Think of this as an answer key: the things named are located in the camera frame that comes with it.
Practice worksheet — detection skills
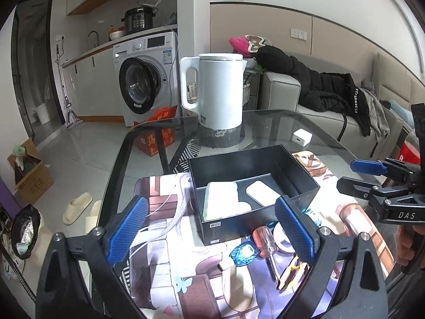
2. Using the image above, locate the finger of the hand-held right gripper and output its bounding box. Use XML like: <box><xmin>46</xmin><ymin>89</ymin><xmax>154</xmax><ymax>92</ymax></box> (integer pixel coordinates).
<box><xmin>336</xmin><ymin>177</ymin><xmax>425</xmax><ymax>224</ymax></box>
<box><xmin>351</xmin><ymin>157</ymin><xmax>425</xmax><ymax>187</ymax></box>

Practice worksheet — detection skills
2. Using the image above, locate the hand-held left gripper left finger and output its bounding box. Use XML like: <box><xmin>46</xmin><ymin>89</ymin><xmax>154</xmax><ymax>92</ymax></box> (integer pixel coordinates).
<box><xmin>36</xmin><ymin>195</ymin><xmax>150</xmax><ymax>319</ymax></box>

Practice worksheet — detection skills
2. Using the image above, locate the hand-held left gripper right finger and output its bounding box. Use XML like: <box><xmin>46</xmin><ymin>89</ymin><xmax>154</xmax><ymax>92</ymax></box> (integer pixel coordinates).
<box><xmin>275</xmin><ymin>195</ymin><xmax>389</xmax><ymax>319</ymax></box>

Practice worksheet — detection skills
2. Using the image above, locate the round silver disc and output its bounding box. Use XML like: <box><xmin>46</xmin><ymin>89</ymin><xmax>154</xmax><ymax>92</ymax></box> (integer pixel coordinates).
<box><xmin>273</xmin><ymin>221</ymin><xmax>299</xmax><ymax>253</ymax></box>

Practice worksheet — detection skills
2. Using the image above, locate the black storage box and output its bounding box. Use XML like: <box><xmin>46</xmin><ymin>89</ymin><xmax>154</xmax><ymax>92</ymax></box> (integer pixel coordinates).
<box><xmin>188</xmin><ymin>145</ymin><xmax>321</xmax><ymax>246</ymax></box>

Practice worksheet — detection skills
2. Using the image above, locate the person's right hand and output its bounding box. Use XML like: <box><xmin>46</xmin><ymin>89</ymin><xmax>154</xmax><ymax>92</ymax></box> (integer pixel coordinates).
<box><xmin>397</xmin><ymin>226</ymin><xmax>415</xmax><ymax>267</ymax></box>

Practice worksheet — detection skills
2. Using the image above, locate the red container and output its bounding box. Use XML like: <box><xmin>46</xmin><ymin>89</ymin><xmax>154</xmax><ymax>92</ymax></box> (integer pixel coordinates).
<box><xmin>397</xmin><ymin>141</ymin><xmax>415</xmax><ymax>167</ymax></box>

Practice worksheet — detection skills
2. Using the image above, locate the light blue pillow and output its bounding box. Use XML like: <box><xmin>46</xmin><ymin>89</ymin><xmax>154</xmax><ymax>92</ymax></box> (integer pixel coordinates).
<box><xmin>390</xmin><ymin>100</ymin><xmax>414</xmax><ymax>123</ymax></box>

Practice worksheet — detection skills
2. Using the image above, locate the beige slipper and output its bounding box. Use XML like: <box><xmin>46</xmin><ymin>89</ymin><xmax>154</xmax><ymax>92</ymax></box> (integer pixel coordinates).
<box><xmin>85</xmin><ymin>200</ymin><xmax>103</xmax><ymax>234</ymax></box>
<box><xmin>62</xmin><ymin>192</ymin><xmax>94</xmax><ymax>225</ymax></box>

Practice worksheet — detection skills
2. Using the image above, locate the grey garment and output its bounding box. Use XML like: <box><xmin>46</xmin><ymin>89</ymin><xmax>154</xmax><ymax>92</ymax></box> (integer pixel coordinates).
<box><xmin>360</xmin><ymin>88</ymin><xmax>390</xmax><ymax>142</ymax></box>

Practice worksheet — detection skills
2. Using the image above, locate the white power bank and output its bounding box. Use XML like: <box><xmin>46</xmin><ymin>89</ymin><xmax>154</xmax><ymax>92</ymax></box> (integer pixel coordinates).
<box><xmin>246</xmin><ymin>180</ymin><xmax>283</xmax><ymax>207</ymax></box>

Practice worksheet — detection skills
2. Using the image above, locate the clear plastic tube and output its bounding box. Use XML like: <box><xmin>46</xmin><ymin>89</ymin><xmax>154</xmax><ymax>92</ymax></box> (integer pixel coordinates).
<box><xmin>129</xmin><ymin>176</ymin><xmax>196</xmax><ymax>256</ymax></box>

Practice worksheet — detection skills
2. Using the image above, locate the white charger cube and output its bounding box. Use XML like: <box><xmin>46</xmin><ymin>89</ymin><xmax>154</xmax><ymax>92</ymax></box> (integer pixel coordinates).
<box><xmin>293</xmin><ymin>128</ymin><xmax>313</xmax><ymax>147</ymax></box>

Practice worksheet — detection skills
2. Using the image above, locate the white rounded case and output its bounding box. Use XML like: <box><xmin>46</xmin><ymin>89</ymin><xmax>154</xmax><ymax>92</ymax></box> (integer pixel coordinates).
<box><xmin>203</xmin><ymin>181</ymin><xmax>252</xmax><ymax>221</ymax></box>

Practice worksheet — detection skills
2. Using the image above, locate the black puffer jacket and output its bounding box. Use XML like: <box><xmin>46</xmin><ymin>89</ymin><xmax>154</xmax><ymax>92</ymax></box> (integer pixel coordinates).
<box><xmin>254</xmin><ymin>46</ymin><xmax>372</xmax><ymax>137</ymax></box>

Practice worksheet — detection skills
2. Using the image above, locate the red gift box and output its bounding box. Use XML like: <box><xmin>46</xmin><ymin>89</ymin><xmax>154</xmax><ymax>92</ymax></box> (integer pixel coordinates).
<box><xmin>133</xmin><ymin>106</ymin><xmax>180</xmax><ymax>155</ymax></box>

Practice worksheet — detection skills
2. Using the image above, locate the black bag trash bin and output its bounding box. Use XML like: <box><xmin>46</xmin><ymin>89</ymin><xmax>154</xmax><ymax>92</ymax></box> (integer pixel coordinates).
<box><xmin>10</xmin><ymin>204</ymin><xmax>44</xmax><ymax>260</ymax></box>

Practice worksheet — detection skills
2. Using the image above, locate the cardboard box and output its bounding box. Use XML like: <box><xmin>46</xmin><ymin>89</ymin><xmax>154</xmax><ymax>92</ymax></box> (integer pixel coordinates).
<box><xmin>7</xmin><ymin>138</ymin><xmax>54</xmax><ymax>205</ymax></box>

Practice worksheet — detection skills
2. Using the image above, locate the grey sofa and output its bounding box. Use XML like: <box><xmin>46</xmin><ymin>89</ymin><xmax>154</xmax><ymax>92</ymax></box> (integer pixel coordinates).
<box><xmin>259</xmin><ymin>53</ymin><xmax>425</xmax><ymax>160</ymax></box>

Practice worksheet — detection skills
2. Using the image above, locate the flat mop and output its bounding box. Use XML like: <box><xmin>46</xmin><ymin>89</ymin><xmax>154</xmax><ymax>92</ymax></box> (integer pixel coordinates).
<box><xmin>55</xmin><ymin>45</ymin><xmax>82</xmax><ymax>130</ymax></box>

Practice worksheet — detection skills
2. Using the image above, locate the wicker basket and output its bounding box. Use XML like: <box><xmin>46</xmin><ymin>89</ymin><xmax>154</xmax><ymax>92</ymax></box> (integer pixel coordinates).
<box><xmin>186</xmin><ymin>73</ymin><xmax>253</xmax><ymax>114</ymax></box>

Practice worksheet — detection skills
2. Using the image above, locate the white bucket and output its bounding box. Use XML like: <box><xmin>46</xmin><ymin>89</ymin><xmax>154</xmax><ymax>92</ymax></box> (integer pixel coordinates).
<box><xmin>33</xmin><ymin>103</ymin><xmax>52</xmax><ymax>123</ymax></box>

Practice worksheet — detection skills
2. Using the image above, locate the white kitchen counter cabinet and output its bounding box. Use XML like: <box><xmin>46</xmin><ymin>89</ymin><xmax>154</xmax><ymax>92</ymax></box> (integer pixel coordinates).
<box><xmin>61</xmin><ymin>35</ymin><xmax>127</xmax><ymax>123</ymax></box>

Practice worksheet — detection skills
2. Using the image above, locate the white electric kettle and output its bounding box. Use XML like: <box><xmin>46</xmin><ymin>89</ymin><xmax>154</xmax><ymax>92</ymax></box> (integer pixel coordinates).
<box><xmin>180</xmin><ymin>53</ymin><xmax>248</xmax><ymax>130</ymax></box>

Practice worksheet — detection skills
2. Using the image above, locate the white washing machine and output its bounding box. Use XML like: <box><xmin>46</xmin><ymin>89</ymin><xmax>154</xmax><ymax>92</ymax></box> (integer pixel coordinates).
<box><xmin>113</xmin><ymin>31</ymin><xmax>180</xmax><ymax>127</ymax></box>

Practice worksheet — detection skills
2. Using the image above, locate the patterned cloth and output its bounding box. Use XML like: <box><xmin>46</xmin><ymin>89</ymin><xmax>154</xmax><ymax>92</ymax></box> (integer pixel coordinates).
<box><xmin>245</xmin><ymin>35</ymin><xmax>273</xmax><ymax>52</ymax></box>

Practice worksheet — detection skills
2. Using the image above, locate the pink cloth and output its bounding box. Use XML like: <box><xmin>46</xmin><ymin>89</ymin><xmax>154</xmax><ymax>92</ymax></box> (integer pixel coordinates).
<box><xmin>228</xmin><ymin>36</ymin><xmax>253</xmax><ymax>57</ymax></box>

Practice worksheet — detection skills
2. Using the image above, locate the black pressure cooker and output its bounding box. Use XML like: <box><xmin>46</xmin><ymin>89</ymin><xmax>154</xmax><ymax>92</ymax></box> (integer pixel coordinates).
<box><xmin>124</xmin><ymin>7</ymin><xmax>158</xmax><ymax>35</ymax></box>

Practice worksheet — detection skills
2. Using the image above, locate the dark door frame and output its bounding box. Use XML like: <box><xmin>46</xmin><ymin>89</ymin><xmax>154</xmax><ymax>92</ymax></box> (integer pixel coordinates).
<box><xmin>11</xmin><ymin>0</ymin><xmax>65</xmax><ymax>137</ymax></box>

